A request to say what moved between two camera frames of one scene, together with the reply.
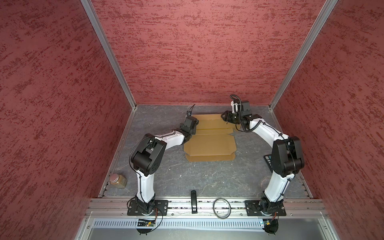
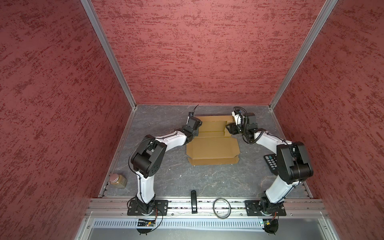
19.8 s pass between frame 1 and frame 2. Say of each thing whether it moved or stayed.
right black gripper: moved
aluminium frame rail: stayed
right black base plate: stayed
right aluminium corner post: stayed
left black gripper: stayed
